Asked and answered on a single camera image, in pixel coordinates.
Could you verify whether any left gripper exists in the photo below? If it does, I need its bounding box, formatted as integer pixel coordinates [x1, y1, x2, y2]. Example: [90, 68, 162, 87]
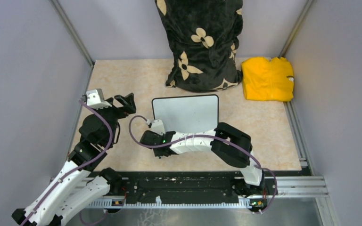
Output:
[93, 92, 137, 145]

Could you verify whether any small whiteboard black frame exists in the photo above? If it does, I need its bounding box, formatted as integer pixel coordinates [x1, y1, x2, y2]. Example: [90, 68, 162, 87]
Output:
[152, 94, 219, 133]

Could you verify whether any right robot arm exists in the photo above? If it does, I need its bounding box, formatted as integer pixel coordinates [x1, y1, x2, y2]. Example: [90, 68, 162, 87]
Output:
[139, 122, 265, 196]

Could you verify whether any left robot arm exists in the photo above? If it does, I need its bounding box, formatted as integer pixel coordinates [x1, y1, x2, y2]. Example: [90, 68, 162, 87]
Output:
[11, 89, 136, 226]

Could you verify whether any black floral blanket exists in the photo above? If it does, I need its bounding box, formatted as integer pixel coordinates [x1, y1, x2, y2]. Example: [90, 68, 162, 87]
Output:
[155, 0, 243, 93]

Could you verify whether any folded yellow garment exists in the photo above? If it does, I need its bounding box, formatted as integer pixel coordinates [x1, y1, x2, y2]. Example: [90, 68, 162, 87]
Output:
[241, 56, 294, 102]

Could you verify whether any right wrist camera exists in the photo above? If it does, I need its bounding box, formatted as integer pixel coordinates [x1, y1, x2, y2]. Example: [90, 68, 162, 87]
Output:
[146, 119, 165, 135]

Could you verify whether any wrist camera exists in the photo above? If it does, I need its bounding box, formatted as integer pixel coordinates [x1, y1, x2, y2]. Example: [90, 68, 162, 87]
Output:
[146, 119, 165, 135]
[86, 89, 113, 110]

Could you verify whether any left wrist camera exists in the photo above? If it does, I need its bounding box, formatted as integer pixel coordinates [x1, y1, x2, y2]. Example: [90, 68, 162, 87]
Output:
[86, 89, 113, 110]

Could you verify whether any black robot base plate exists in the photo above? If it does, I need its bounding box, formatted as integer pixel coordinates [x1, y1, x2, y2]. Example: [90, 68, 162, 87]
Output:
[84, 168, 311, 214]

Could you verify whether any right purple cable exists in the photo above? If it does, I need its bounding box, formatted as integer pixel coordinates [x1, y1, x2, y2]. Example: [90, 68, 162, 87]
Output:
[128, 115, 279, 214]

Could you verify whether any aluminium rail frame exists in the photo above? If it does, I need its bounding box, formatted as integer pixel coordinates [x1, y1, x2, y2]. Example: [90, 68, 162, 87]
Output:
[49, 174, 330, 210]

